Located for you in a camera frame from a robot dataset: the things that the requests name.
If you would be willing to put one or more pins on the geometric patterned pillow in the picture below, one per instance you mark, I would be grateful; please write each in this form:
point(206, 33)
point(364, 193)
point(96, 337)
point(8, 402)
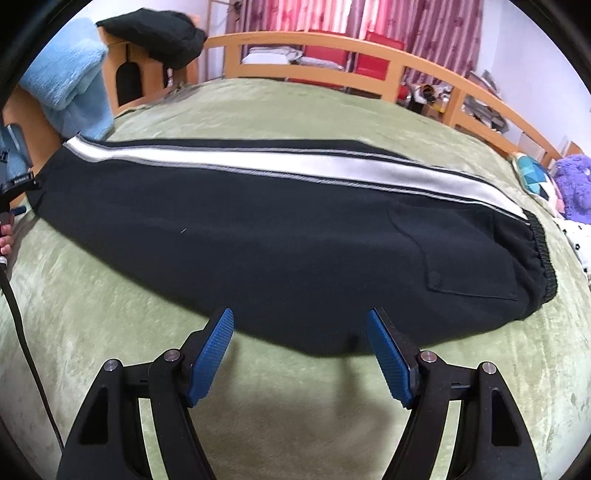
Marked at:
point(531, 173)

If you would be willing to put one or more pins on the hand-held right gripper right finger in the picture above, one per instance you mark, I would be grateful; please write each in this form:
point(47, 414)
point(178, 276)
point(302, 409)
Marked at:
point(390, 360)

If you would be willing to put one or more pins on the light blue fleece blanket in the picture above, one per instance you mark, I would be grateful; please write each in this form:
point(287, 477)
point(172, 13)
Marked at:
point(64, 83)

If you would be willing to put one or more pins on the pink floral curtains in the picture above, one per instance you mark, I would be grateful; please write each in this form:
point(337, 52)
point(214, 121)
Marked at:
point(286, 16)

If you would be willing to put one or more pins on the pile of papers and boxes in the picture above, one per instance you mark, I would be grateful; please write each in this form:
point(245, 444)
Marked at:
point(429, 94)

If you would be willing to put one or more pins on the wooden bed frame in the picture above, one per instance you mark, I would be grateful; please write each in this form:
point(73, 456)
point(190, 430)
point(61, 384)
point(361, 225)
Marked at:
point(217, 60)

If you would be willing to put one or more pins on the red chair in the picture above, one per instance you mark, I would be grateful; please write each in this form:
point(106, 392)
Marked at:
point(374, 62)
point(323, 57)

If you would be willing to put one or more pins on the green fleece blanket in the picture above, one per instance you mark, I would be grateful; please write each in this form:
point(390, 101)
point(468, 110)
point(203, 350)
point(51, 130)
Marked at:
point(115, 300)

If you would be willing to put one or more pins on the white floral pillow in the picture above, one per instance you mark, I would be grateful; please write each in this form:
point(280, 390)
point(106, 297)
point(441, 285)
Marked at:
point(577, 240)

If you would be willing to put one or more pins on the purple plush toy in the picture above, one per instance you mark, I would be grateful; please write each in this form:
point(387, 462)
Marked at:
point(575, 184)

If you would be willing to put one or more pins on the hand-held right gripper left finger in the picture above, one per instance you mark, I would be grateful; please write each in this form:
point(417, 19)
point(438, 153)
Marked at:
point(210, 355)

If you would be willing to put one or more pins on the black garment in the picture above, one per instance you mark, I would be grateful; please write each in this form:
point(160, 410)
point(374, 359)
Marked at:
point(152, 37)

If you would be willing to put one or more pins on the white folded cloth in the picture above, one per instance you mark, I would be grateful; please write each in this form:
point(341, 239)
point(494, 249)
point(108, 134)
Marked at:
point(272, 54)

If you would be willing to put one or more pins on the person's left hand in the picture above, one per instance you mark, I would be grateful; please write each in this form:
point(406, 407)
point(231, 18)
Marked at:
point(4, 242)

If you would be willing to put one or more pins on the black pants with white stripe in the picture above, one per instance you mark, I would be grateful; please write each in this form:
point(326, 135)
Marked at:
point(277, 254)

